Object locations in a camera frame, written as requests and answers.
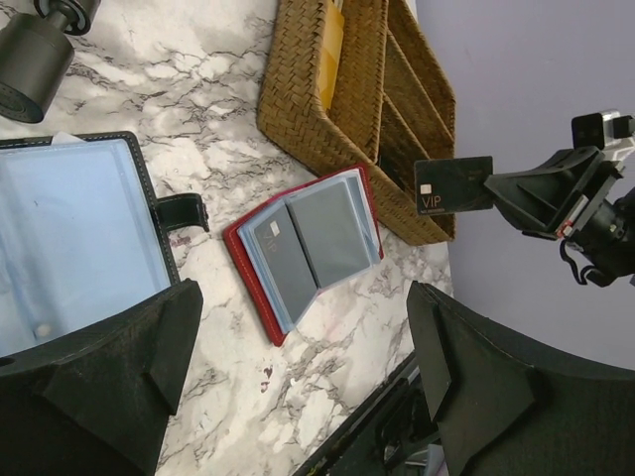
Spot black T-shaped tool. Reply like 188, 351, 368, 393
1, 0, 101, 124

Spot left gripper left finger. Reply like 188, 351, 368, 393
1, 280, 202, 475

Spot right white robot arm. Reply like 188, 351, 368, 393
484, 147, 634, 288

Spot tan card in tray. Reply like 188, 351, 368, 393
317, 0, 345, 111

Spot woven bamboo organizer tray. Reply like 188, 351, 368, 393
257, 1, 455, 246

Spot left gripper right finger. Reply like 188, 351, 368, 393
407, 282, 634, 475

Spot black leather card holder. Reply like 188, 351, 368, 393
1, 131, 208, 357

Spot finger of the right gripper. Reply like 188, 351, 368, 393
484, 147, 605, 240

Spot red leather card holder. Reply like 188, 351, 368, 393
223, 165, 384, 346

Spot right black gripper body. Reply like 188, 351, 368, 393
556, 161, 625, 248

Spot dark credit card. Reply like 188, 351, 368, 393
248, 201, 318, 331
414, 156, 494, 216

